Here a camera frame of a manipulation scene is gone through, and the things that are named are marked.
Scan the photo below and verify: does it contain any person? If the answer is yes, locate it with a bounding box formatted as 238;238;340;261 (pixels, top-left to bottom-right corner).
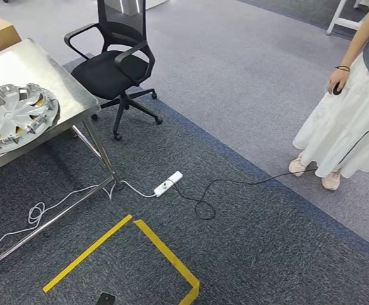
288;0;369;191

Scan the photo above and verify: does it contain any white floor cable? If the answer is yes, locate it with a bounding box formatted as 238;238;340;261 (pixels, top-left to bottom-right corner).
0;180;157;254

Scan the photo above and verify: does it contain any white power strip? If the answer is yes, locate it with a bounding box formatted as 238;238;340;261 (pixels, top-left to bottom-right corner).
154;170;184;198

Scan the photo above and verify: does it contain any grey plastic wheel hubcap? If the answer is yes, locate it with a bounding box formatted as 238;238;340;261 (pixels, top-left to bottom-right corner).
0;83;61;158

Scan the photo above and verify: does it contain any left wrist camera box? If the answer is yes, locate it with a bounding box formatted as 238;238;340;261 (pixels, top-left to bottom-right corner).
95;291;116;305

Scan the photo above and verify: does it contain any black office chair with armrests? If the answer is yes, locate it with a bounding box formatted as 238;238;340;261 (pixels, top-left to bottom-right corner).
64;0;163;142

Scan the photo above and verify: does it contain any yellow floor tape marking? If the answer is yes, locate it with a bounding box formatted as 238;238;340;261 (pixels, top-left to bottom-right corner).
42;214;200;305

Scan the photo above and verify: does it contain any white metal frame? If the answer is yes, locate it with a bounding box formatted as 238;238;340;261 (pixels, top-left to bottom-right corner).
326;0;369;37

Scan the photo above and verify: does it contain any black floor cable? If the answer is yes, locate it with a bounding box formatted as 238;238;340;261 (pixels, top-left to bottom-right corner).
166;116;369;221

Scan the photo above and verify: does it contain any steel workbench table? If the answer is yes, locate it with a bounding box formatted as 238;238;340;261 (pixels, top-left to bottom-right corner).
0;38;124;275

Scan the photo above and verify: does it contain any person's right hand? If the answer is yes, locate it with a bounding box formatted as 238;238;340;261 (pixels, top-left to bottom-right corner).
327;67;351;95

